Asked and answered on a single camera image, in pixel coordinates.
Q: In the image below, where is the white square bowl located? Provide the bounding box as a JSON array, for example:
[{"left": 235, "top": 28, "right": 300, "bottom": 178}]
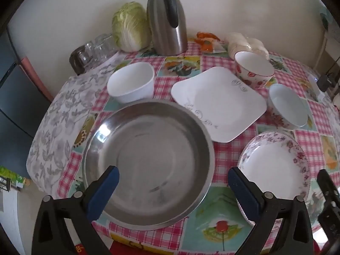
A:
[{"left": 107, "top": 62, "right": 155, "bottom": 104}]

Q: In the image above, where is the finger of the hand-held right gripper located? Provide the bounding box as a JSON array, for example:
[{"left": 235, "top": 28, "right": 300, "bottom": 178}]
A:
[{"left": 317, "top": 169, "right": 340, "bottom": 235}]

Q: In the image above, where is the dark brown glass jug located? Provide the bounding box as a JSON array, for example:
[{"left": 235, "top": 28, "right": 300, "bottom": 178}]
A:
[{"left": 69, "top": 45, "right": 89, "bottom": 75}]

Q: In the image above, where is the large stainless steel basin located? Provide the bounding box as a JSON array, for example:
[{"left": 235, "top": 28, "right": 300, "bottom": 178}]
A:
[{"left": 82, "top": 101, "right": 215, "bottom": 231}]

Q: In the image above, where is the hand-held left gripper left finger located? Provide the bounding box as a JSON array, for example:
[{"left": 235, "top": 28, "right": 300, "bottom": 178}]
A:
[{"left": 31, "top": 165, "right": 120, "bottom": 255}]

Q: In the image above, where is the small pale blue bowl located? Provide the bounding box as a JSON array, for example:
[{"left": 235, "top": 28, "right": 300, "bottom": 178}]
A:
[{"left": 268, "top": 83, "right": 309, "bottom": 129}]

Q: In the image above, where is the stainless steel thermos jug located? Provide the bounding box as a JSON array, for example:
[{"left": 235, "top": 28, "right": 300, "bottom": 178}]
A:
[{"left": 146, "top": 0, "right": 188, "bottom": 56}]

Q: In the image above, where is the dark blue cabinet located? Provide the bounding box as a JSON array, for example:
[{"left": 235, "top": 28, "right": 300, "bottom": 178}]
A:
[{"left": 0, "top": 28, "right": 52, "bottom": 180}]

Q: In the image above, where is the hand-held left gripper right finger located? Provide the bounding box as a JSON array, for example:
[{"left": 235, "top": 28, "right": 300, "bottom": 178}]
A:
[{"left": 228, "top": 167, "right": 314, "bottom": 255}]

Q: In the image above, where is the napa cabbage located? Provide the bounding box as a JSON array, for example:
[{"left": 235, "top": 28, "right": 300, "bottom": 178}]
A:
[{"left": 112, "top": 2, "right": 151, "bottom": 52}]

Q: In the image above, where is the black power adapter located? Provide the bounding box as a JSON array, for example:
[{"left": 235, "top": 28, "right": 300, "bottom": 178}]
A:
[{"left": 317, "top": 73, "right": 336, "bottom": 91}]

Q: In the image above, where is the pink board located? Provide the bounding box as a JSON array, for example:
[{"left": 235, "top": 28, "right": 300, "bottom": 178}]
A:
[{"left": 21, "top": 56, "right": 55, "bottom": 104}]

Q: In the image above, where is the teal cloth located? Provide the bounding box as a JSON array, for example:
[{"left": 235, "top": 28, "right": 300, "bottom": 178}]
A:
[{"left": 319, "top": 7, "right": 334, "bottom": 31}]

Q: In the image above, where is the grey floral cloth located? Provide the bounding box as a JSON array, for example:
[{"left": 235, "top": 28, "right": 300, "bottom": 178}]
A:
[{"left": 26, "top": 50, "right": 125, "bottom": 200}]

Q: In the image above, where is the white square plate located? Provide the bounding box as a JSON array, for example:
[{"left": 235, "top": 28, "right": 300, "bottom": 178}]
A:
[{"left": 170, "top": 66, "right": 267, "bottom": 143}]

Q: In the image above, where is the green printed packet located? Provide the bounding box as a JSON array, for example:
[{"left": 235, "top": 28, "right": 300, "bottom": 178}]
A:
[{"left": 0, "top": 165, "right": 31, "bottom": 192}]

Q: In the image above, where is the pink checked printed tablecloth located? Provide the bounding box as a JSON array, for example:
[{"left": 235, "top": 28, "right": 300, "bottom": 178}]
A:
[{"left": 57, "top": 41, "right": 340, "bottom": 255}]

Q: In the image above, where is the bag of steamed buns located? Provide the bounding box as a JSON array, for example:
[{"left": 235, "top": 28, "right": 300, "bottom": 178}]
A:
[{"left": 227, "top": 32, "right": 270, "bottom": 60}]

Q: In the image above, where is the pink floral round plate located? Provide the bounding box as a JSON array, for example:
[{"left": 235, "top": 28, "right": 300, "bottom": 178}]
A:
[{"left": 237, "top": 131, "right": 311, "bottom": 227}]

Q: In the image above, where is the strawberry print bowl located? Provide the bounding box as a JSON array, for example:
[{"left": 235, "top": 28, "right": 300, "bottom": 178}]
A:
[{"left": 234, "top": 51, "right": 275, "bottom": 89}]

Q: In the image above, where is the white power strip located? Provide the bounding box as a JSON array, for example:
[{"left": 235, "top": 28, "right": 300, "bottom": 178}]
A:
[{"left": 307, "top": 75, "right": 325, "bottom": 102}]

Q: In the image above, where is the orange snack packet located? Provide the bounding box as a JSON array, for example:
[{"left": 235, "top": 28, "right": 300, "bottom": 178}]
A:
[{"left": 194, "top": 32, "right": 229, "bottom": 54}]

